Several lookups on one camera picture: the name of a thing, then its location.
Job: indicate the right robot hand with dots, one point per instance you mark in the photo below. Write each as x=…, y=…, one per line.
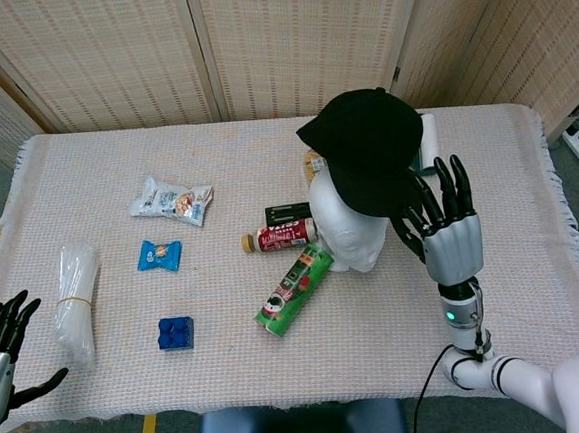
x=449, y=234

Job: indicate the black baseball cap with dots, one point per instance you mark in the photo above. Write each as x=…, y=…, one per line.
x=370, y=155

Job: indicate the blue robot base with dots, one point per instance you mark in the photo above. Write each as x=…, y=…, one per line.
x=301, y=428

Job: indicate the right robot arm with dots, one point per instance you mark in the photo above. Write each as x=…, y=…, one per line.
x=507, y=365

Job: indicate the white foam mannequin head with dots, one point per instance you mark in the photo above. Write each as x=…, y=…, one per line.
x=354, y=244

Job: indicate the teal lint roller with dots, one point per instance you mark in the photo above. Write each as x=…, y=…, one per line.
x=429, y=140

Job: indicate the yellow tea bottle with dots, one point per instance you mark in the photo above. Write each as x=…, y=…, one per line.
x=314, y=163

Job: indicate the black rectangular box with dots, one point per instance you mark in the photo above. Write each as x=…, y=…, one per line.
x=286, y=211

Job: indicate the green chips can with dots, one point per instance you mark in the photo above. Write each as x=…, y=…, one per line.
x=295, y=292

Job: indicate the red label drink bottle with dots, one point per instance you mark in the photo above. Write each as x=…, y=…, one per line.
x=281, y=235

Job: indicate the blue toy brick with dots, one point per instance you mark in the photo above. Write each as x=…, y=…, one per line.
x=176, y=334

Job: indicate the small blue snack packet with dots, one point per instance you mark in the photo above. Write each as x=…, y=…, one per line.
x=159, y=255

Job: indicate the white woven tablecloth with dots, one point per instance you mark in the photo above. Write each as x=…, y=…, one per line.
x=232, y=376

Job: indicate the white blue snack bag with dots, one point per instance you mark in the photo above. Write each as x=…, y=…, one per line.
x=172, y=201

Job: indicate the woven folding screen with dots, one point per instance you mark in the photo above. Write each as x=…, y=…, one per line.
x=156, y=51

